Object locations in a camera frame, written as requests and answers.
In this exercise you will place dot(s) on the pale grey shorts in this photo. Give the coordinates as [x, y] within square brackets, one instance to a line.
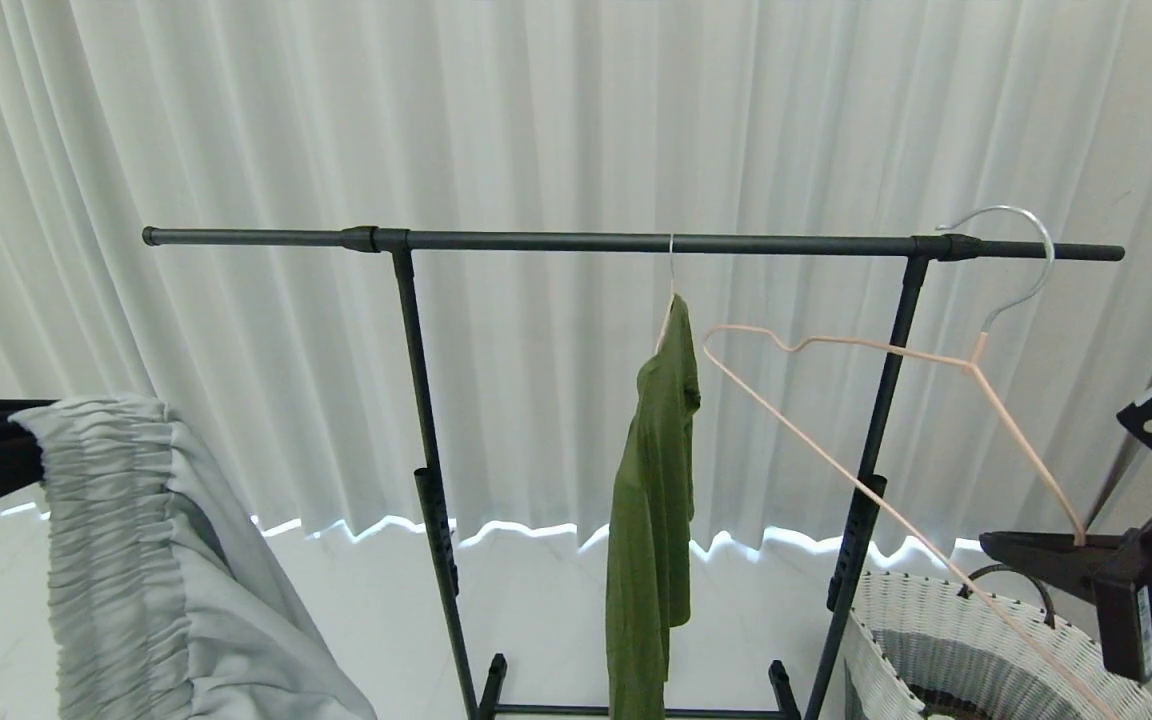
[156, 580]

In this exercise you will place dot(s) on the pink clothes hanger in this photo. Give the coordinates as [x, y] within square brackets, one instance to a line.
[979, 352]
[663, 330]

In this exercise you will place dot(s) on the green long-sleeved shirt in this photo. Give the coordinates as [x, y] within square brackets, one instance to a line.
[646, 520]

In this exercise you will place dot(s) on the white laundry basket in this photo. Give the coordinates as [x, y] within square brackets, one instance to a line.
[896, 640]

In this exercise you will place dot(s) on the black clothes rack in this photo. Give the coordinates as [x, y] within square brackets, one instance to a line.
[636, 242]

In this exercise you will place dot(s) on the white curtain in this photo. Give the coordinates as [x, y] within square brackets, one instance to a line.
[536, 120]

